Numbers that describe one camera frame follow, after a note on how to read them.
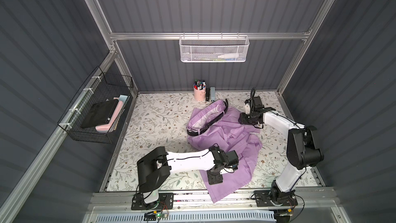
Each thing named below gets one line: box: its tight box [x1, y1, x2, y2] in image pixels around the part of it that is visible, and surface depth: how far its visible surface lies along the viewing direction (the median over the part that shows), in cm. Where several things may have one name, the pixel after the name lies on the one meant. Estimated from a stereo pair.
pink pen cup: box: [192, 84, 207, 102], surface depth 113 cm
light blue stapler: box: [209, 86, 216, 103], surface depth 118 cm
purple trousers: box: [186, 100, 263, 203], surface depth 91 cm
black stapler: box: [205, 87, 210, 102], surface depth 118 cm
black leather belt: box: [186, 98, 229, 137], surface depth 96 cm
